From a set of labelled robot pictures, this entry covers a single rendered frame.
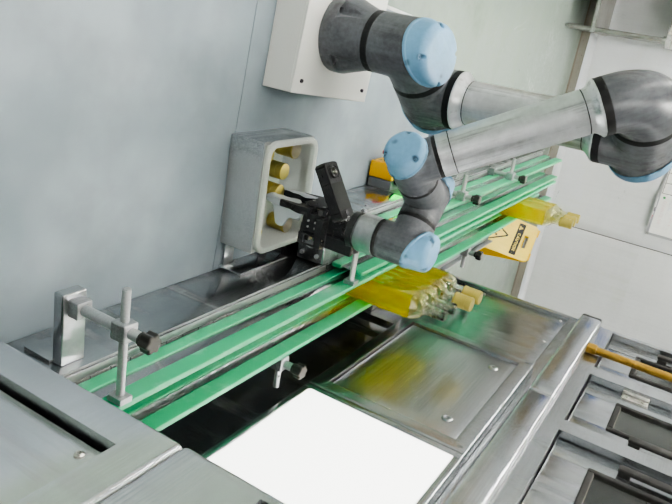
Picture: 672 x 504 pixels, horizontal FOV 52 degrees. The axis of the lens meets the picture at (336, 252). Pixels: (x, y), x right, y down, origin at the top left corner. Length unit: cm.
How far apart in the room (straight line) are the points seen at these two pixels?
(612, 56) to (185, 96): 633
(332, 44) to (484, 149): 38
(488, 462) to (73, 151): 87
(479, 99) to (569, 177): 608
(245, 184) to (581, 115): 61
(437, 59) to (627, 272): 631
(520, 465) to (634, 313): 627
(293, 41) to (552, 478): 95
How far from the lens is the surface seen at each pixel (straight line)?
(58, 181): 107
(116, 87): 111
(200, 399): 115
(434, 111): 139
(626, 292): 755
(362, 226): 127
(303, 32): 133
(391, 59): 131
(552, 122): 116
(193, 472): 59
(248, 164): 131
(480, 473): 129
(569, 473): 145
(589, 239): 748
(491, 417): 144
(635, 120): 118
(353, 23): 135
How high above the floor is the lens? 155
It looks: 26 degrees down
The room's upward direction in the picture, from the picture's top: 110 degrees clockwise
